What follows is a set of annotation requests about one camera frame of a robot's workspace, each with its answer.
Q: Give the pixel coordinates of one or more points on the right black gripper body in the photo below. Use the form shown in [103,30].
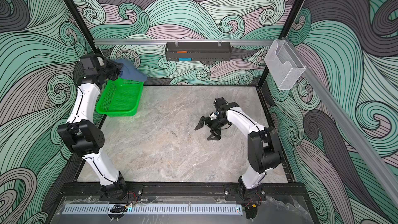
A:
[215,125]

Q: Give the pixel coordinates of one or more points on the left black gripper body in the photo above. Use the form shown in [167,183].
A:
[111,71]

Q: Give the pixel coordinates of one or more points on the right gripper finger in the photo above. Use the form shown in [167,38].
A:
[201,123]
[214,136]

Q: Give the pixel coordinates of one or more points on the blue t-shirt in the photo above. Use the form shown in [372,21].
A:
[128,71]

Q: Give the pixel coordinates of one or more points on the green plastic basket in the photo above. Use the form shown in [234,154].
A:
[120,98]

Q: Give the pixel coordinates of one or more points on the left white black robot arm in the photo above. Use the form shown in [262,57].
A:
[81,136]

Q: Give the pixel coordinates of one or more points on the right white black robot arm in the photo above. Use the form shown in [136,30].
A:
[264,148]

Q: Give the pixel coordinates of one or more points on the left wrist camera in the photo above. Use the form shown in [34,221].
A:
[91,63]

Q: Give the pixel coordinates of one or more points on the aluminium back rail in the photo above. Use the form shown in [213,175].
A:
[140,41]

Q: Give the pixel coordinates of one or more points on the aluminium rail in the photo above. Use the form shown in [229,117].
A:
[374,161]
[140,41]

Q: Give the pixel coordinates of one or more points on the black wall tray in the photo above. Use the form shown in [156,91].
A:
[207,52]

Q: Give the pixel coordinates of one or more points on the clear acrylic wall holder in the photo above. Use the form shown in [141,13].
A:
[284,64]

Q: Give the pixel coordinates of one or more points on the white slotted cable duct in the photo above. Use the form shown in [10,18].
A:
[155,209]

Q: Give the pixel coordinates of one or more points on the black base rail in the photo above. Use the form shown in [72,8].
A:
[144,191]

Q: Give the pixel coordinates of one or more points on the aluminium right rail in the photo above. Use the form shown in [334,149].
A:
[374,161]

